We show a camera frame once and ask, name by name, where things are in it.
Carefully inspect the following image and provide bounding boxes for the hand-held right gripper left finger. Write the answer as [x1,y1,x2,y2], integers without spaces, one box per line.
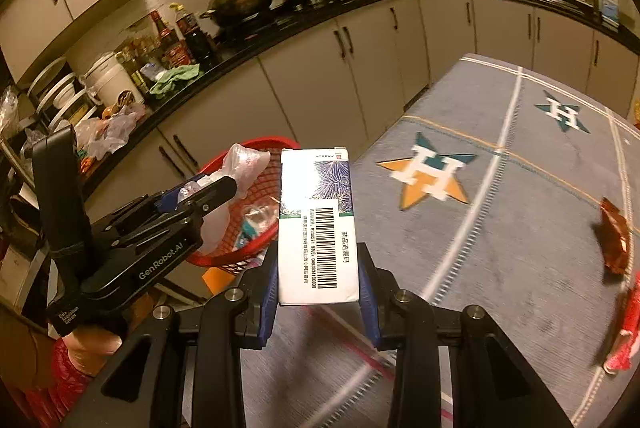
[65,248,280,428]

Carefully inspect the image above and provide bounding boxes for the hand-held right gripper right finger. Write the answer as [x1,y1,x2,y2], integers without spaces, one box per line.
[356,243,576,428]

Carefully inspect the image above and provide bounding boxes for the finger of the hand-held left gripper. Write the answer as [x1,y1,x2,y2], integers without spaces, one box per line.
[170,175,240,229]
[152,189,188,214]

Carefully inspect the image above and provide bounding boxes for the clear plastic bag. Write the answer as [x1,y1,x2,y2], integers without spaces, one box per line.
[177,143,273,254]

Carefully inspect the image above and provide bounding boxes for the clear plastic wrapper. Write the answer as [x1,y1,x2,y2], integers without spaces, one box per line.
[242,203,278,234]

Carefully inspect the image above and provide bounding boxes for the red plastic basket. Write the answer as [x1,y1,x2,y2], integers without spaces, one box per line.
[185,137,301,269]

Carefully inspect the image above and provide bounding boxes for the white barcode box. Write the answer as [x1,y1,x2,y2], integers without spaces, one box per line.
[277,147,362,307]

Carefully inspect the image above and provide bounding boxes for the dark red snack wrapper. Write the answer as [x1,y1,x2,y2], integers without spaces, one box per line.
[592,197,632,276]

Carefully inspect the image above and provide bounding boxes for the red white torn packet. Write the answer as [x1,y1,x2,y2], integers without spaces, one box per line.
[602,273,640,375]

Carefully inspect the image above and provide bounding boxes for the person's left hand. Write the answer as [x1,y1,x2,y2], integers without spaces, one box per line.
[64,325,126,376]

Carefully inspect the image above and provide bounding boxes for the orange flat sheet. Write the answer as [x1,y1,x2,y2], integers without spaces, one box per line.
[201,265,246,296]

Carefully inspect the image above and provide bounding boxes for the crumpled plastic bags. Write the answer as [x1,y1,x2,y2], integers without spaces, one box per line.
[75,103,148,159]

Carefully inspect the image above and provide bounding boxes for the brown cardboard box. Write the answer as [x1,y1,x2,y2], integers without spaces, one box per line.
[0,298,56,389]

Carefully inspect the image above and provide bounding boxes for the green cloth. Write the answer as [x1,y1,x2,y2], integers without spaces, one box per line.
[149,64,201,96]

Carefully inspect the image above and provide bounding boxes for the white plastic bucket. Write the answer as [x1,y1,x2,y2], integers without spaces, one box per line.
[79,52,146,109]

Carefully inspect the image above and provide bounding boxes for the red plastic bag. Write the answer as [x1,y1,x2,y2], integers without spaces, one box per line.
[47,338,116,428]

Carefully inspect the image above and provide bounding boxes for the yellow oil bottle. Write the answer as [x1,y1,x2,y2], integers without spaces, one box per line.
[116,36,156,94]

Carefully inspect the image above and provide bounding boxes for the kitchen base cabinets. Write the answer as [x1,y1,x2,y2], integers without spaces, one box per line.
[82,0,640,219]

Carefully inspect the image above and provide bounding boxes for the dish rack with plates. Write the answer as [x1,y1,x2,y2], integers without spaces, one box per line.
[27,56,96,129]

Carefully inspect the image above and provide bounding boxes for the dark soy sauce bottle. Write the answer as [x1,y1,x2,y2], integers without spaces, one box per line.
[176,3,218,64]

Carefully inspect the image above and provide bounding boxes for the red label sauce bottle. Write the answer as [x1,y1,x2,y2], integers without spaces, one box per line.
[150,11,193,69]

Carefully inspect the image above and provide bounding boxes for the grey star printed tablecloth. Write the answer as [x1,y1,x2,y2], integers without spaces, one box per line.
[240,53,640,428]

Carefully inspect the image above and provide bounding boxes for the black kitchen countertop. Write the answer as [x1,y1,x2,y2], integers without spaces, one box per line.
[75,0,640,199]

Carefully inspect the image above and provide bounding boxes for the blue white bottle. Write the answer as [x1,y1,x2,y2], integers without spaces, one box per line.
[600,0,621,28]

